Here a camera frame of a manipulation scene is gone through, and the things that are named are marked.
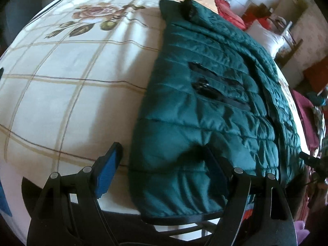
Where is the red-brown cabinet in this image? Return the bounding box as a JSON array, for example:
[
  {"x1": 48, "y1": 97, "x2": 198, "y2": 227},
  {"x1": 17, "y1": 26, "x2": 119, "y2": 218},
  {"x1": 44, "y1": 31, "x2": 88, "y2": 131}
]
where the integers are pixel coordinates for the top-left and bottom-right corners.
[{"x1": 304, "y1": 59, "x2": 328, "y2": 95}]

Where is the wooden chair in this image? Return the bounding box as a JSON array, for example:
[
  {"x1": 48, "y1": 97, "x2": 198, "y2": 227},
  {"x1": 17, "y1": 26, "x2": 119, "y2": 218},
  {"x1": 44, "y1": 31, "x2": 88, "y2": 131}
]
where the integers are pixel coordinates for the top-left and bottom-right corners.
[{"x1": 266, "y1": 15, "x2": 304, "y2": 67}]

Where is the white pillow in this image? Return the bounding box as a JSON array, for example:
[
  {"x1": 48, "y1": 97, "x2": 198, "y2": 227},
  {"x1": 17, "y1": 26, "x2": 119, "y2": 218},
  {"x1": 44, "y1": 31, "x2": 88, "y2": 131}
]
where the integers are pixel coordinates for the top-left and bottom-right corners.
[{"x1": 246, "y1": 20, "x2": 286, "y2": 57}]

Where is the teal cloth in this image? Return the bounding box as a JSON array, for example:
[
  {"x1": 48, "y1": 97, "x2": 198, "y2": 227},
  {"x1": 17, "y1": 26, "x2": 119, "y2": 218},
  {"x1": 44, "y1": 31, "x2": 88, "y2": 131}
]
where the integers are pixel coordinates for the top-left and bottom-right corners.
[{"x1": 307, "y1": 91, "x2": 328, "y2": 107}]

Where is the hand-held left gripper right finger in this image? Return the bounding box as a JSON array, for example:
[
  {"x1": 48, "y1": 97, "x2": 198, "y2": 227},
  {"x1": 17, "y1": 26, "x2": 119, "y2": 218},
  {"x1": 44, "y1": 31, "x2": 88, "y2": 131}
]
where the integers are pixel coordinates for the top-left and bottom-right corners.
[{"x1": 204, "y1": 145, "x2": 298, "y2": 246}]

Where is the red heart-shaped cushion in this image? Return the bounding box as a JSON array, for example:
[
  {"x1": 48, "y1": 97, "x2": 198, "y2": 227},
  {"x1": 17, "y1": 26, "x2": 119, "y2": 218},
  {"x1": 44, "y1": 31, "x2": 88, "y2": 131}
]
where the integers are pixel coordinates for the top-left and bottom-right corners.
[{"x1": 215, "y1": 0, "x2": 246, "y2": 30}]

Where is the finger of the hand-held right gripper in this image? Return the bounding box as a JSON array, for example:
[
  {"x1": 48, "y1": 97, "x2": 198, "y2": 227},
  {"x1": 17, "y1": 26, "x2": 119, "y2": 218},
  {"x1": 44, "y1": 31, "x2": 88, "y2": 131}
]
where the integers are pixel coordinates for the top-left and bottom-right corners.
[{"x1": 298, "y1": 151, "x2": 322, "y2": 170}]

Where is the maroon cloth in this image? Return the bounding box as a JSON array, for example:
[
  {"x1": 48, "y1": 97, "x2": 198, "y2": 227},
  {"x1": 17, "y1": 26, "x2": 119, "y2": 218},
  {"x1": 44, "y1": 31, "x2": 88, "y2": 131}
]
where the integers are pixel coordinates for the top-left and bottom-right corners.
[{"x1": 292, "y1": 90, "x2": 321, "y2": 151}]

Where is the purple cloth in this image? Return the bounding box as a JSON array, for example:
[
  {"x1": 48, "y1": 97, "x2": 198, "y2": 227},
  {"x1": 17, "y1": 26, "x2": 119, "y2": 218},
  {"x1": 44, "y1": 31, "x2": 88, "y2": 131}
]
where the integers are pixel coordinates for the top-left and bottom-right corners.
[{"x1": 293, "y1": 220, "x2": 310, "y2": 246}]

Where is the red cloth on chair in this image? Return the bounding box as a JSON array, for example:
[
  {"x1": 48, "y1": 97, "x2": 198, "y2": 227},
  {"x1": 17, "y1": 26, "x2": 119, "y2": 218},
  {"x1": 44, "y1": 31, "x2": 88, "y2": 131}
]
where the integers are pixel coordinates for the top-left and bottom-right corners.
[{"x1": 242, "y1": 4, "x2": 276, "y2": 30}]

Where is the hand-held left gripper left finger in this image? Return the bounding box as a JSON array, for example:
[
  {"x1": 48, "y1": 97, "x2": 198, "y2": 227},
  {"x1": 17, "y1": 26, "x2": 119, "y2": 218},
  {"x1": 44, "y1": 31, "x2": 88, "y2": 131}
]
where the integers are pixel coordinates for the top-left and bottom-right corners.
[{"x1": 26, "y1": 141, "x2": 123, "y2": 246}]

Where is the green quilted puffer jacket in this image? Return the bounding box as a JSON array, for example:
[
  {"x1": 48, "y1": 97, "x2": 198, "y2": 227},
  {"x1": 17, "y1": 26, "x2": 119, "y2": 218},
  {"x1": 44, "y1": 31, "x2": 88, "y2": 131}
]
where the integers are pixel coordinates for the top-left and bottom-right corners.
[{"x1": 128, "y1": 0, "x2": 306, "y2": 223}]

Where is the bed with floral checked sheet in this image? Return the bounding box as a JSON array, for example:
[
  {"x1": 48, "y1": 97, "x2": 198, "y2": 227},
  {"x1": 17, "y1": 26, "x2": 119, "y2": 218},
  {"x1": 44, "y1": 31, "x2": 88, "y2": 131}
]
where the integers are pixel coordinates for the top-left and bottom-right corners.
[{"x1": 0, "y1": 0, "x2": 308, "y2": 239}]

